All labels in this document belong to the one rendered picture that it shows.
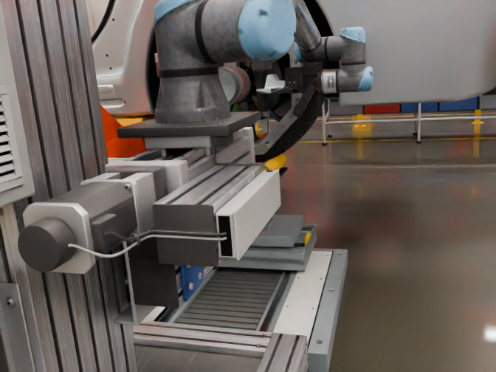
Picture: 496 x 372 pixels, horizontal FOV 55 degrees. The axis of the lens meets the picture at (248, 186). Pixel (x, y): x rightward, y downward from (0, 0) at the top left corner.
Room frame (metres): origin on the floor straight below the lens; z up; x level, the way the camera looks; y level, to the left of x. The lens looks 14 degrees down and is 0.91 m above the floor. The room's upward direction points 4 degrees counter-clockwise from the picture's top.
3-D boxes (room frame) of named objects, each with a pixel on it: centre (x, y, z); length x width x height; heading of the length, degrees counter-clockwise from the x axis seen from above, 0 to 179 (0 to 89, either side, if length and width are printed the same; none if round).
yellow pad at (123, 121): (2.16, 0.48, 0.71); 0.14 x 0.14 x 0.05; 74
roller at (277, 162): (1.95, -0.11, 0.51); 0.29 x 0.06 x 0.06; 164
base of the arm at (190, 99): (0.98, 0.10, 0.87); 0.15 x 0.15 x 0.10
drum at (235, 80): (1.82, 0.05, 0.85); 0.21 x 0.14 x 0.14; 164
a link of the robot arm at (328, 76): (1.55, -0.28, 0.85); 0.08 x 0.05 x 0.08; 164
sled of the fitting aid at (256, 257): (2.05, -0.02, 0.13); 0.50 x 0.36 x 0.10; 74
